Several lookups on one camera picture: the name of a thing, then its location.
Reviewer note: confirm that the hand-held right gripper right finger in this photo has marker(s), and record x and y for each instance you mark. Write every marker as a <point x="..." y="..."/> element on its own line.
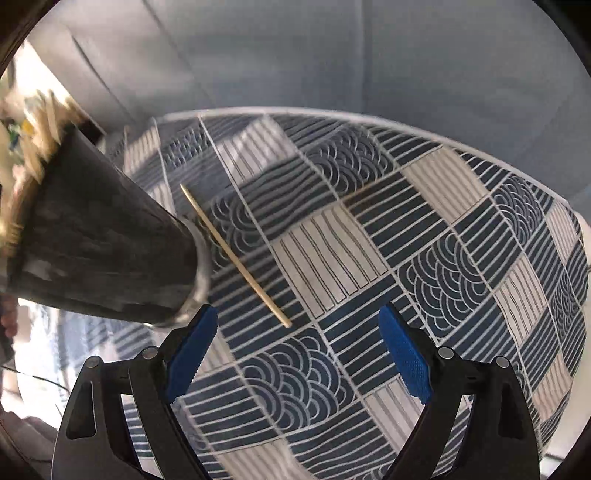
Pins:
<point x="406" y="360"/>

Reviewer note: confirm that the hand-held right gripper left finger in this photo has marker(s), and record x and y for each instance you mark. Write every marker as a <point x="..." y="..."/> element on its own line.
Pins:
<point x="194" y="350"/>

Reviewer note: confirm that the pale wooden chopstick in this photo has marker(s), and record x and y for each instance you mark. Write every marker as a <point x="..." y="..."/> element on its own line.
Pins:
<point x="235" y="265"/>

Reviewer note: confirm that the black chopstick holder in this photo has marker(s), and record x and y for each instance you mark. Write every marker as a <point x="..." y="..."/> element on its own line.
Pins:
<point x="106" y="240"/>

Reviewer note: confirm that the bunch of chopsticks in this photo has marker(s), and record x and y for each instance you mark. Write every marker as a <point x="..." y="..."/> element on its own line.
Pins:
<point x="37" y="134"/>

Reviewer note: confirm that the blue white patterned tablecloth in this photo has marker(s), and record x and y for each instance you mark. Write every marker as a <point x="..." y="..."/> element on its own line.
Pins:
<point x="415" y="240"/>

